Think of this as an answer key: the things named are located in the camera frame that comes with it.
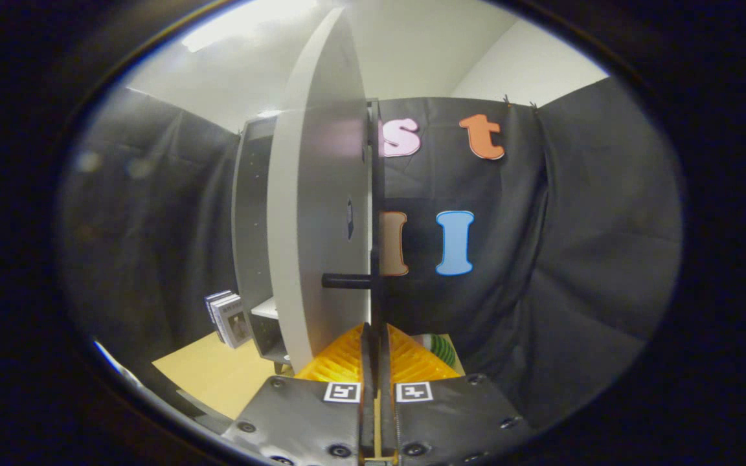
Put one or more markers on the black backdrop cloth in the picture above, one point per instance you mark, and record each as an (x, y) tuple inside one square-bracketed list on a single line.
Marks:
[(574, 259)]

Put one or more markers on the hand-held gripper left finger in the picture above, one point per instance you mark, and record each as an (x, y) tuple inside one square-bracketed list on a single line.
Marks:
[(366, 362)]

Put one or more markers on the toy watermelon slice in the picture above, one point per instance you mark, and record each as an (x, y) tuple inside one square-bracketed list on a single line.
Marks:
[(443, 349)]

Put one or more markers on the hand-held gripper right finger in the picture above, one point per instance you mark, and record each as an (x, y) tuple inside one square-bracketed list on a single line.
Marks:
[(386, 362)]

